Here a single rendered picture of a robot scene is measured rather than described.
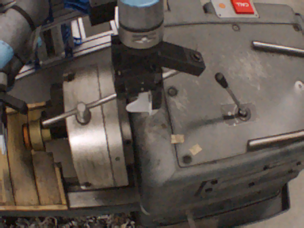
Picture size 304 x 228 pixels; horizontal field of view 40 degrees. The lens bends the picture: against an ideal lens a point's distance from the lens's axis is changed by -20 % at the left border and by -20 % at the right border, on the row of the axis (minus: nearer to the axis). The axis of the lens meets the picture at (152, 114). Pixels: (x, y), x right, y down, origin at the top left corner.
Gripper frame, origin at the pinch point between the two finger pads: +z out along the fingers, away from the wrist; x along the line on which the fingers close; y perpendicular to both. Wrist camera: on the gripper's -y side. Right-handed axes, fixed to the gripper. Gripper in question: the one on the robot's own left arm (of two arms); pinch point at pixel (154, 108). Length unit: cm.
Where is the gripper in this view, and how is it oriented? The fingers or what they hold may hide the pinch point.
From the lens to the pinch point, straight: 96.2
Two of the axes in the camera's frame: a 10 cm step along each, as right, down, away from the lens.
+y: -9.8, 1.4, -1.0
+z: 0.1, 6.0, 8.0
